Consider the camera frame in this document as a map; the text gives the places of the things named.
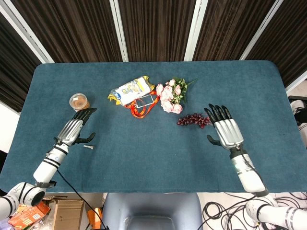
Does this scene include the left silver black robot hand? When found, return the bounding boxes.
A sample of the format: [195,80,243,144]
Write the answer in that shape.
[55,107,97,147]

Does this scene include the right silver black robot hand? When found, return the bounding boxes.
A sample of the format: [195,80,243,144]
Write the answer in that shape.
[203,103,245,150]

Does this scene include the clear round plastic container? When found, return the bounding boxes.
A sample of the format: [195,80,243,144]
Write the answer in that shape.
[69,93,91,112]

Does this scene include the dark red artificial grapes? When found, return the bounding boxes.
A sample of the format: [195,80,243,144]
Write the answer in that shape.
[177,113,213,129]

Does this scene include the pink artificial flower bouquet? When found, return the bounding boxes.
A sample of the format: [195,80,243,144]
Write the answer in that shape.
[156,76,199,115]

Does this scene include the yellow white snack bag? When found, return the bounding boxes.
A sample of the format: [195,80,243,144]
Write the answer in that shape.
[107,75,156,106]

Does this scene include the blue table cloth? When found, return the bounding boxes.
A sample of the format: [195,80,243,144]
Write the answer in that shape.
[0,60,307,194]

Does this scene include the brown cardboard box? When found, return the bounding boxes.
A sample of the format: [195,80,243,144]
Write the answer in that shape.
[51,198,85,230]

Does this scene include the orange snack package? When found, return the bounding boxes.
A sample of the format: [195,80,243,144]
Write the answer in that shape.
[7,201,51,230]

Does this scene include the grey blue chair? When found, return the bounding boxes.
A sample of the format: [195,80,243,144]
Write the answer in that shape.
[101,192,203,230]

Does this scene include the black cable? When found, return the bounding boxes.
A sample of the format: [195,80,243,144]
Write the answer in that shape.
[56,169,110,230]

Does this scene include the badge holder with orange lanyard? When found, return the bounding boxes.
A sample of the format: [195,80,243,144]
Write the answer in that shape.
[126,90,161,118]

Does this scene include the tangled black floor cables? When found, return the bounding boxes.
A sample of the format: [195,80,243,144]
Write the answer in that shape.
[197,191,307,230]

